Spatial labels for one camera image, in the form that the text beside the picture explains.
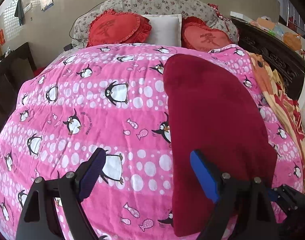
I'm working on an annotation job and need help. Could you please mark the black cable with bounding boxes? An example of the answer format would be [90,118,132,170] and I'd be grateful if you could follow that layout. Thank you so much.
[63,0,106,52]

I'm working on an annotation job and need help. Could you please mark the dark hanging cloth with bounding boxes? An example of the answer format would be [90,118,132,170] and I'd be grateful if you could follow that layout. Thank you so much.
[15,0,24,26]

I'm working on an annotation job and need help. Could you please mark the floral quilt roll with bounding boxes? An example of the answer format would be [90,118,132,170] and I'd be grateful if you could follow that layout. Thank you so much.
[72,0,239,48]

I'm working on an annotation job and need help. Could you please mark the dark wooden headboard shelf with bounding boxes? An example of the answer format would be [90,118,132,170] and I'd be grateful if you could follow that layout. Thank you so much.
[232,17,305,100]

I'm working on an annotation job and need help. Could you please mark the orange patterned blanket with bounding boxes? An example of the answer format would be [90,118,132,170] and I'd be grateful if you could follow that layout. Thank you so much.
[248,53,305,192]

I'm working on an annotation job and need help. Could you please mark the pink penguin blanket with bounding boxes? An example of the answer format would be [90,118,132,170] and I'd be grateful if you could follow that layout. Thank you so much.
[0,43,304,239]

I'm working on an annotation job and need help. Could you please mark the white pillow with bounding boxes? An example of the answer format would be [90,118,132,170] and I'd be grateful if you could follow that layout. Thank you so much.
[143,14,182,47]

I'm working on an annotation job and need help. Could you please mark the dark wooden cabinet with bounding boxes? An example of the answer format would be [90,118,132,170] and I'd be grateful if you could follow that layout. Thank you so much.
[0,42,37,131]

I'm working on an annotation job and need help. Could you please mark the left red heart pillow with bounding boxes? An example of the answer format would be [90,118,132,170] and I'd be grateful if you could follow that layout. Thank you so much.
[87,9,152,47]

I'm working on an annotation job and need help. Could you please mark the red heart pillow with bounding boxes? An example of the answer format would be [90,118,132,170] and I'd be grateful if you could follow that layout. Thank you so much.
[181,16,232,52]
[87,9,152,47]

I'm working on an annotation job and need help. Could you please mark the right red heart pillow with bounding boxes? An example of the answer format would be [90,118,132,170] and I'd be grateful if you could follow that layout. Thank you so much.
[181,16,232,52]

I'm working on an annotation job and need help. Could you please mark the dark red fleece garment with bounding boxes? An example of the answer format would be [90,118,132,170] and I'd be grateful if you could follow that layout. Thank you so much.
[163,54,277,237]

